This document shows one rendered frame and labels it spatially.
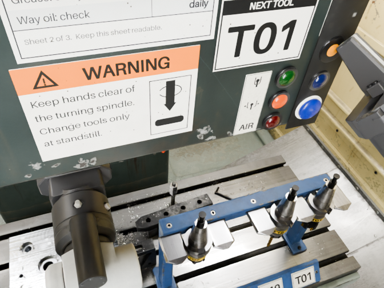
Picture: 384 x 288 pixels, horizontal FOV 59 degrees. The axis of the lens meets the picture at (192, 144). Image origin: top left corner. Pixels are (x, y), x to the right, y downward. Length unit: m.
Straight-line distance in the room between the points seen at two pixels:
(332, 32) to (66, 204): 0.42
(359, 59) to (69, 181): 0.45
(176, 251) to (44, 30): 0.59
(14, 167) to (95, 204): 0.20
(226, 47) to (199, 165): 1.45
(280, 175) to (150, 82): 1.10
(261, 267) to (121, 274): 0.71
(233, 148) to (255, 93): 1.49
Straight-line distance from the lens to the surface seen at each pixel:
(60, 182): 0.59
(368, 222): 1.47
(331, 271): 1.22
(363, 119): 0.35
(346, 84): 1.45
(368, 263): 1.42
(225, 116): 0.38
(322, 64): 0.41
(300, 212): 0.89
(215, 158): 1.79
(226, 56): 0.33
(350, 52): 0.39
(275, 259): 1.17
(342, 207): 0.95
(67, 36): 0.28
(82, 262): 0.46
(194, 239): 0.75
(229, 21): 0.31
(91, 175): 0.59
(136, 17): 0.28
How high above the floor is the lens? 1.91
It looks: 46 degrees down
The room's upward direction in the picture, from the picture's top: 6 degrees clockwise
